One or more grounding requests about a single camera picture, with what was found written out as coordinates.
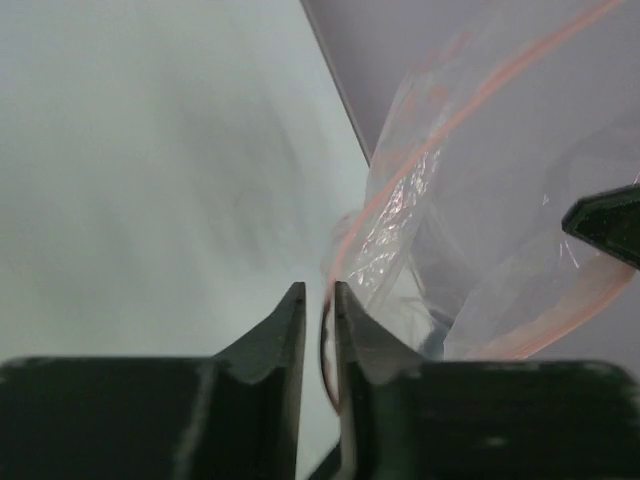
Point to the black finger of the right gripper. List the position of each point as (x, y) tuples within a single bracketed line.
[(609, 222)]

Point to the clear zip top bag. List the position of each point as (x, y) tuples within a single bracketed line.
[(458, 248)]

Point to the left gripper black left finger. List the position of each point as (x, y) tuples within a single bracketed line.
[(233, 415)]

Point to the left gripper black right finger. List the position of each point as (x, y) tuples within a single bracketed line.
[(403, 417)]

